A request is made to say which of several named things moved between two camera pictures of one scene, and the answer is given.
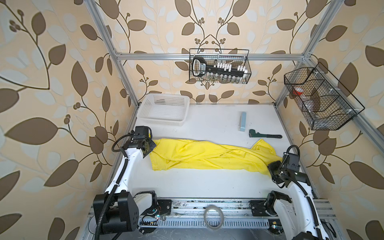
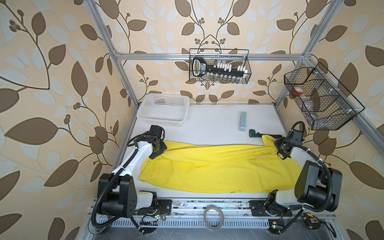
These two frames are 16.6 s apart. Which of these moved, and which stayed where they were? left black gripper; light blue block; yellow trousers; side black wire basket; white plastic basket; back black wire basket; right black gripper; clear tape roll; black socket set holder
Moved: left black gripper; right black gripper; yellow trousers
Stayed: white plastic basket; clear tape roll; light blue block; back black wire basket; black socket set holder; side black wire basket
